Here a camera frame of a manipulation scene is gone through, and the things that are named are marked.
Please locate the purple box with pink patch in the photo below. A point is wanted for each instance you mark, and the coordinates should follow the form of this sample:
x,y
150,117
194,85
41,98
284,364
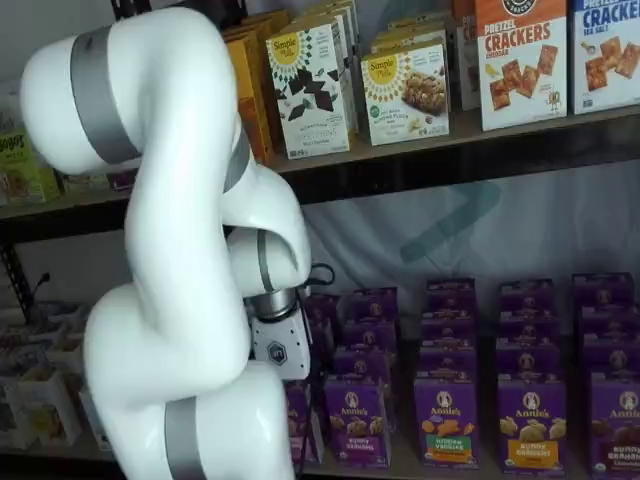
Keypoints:
x,y
320,315
299,425

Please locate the blue sea salt crackers box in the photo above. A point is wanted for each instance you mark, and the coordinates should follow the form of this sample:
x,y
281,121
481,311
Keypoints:
x,y
607,55

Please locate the purple box with brown patch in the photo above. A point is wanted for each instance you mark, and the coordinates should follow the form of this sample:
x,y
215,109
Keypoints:
x,y
602,287
607,320
617,430
612,352

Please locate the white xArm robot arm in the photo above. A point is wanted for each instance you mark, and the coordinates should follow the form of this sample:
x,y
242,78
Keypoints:
x,y
170,250

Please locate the black wall plug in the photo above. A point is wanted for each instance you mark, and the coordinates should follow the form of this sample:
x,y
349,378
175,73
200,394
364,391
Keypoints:
x,y
42,280

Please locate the black metal shelf frame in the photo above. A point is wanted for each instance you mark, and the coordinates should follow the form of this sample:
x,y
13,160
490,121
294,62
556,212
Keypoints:
x,y
450,175

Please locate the white snack box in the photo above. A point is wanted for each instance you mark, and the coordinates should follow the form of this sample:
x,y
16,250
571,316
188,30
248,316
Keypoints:
x,y
67,350
12,415
52,407

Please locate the white backdrop with teal logo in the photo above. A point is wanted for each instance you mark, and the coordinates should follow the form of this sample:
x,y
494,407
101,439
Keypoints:
x,y
450,225

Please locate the Simple Mills snack bar box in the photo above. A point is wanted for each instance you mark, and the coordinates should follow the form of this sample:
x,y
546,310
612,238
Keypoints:
x,y
406,95
410,32

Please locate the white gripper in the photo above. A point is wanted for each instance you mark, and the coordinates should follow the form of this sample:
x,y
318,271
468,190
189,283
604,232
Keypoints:
x,y
280,345

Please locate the yellow orange cracker box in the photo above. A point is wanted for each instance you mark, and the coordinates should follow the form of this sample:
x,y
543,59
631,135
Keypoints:
x,y
250,100

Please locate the Simple Mills white box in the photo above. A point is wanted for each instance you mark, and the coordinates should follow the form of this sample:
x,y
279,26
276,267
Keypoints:
x,y
310,95

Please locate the orange pretzel crackers cheddar box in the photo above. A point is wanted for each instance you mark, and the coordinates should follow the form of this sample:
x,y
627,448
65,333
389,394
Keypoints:
x,y
522,65
465,55

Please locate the green snack box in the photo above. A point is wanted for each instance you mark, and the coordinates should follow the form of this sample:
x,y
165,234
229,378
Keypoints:
x,y
22,170

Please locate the wooden upper shelf board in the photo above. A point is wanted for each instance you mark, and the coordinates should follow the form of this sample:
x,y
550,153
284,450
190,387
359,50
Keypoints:
x,y
400,150

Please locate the Simple Mills dark cracker box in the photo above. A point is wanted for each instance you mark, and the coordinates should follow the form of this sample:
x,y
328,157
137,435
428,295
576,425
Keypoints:
x,y
335,15

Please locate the purple box with orange patch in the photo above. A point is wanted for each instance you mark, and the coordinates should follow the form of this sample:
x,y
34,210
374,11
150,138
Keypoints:
x,y
525,295
527,322
527,362
531,430

